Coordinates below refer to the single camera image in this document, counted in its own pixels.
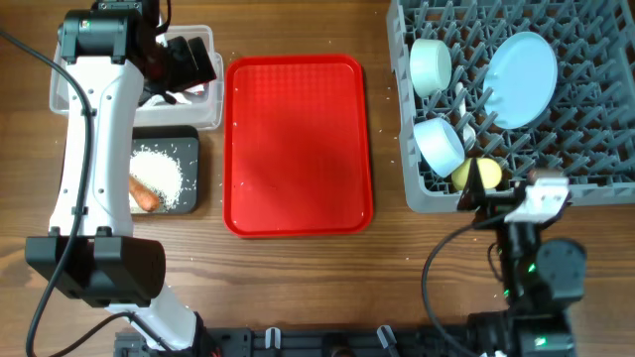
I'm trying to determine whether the grey dishwasher rack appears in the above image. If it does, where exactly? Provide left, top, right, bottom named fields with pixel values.
left=386, top=0, right=634, bottom=213

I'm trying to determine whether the clear plastic waste bin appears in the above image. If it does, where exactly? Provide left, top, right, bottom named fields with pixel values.
left=50, top=20, right=224, bottom=136

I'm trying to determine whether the mint green bowl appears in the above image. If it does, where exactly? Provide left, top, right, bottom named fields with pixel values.
left=410, top=39, right=451, bottom=97

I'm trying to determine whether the black food waste tray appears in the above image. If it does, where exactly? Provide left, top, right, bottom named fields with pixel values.
left=129, top=125, right=199, bottom=215

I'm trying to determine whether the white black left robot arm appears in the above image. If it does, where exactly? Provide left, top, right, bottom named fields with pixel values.
left=25, top=1, right=220, bottom=356

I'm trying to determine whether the light blue bowl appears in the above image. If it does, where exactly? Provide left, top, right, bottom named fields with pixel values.
left=414, top=117, right=465, bottom=178

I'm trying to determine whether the orange carrot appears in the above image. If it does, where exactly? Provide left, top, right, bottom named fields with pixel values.
left=129, top=176, right=161, bottom=212

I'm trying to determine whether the white plastic spoon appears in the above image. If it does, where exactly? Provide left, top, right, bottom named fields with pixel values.
left=458, top=97, right=476, bottom=152

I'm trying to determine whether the yellow plastic cup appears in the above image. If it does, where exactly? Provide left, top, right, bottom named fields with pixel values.
left=450, top=158, right=502, bottom=190

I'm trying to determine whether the red serving tray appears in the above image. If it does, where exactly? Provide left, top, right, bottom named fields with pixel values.
left=222, top=55, right=373, bottom=239

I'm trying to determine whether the white rice pile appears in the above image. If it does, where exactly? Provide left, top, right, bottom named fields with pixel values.
left=130, top=140, right=198, bottom=214

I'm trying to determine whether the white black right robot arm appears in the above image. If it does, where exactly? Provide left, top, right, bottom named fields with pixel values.
left=457, top=160, right=587, bottom=357

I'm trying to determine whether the light blue plate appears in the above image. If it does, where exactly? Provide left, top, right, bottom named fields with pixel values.
left=482, top=32, right=558, bottom=130

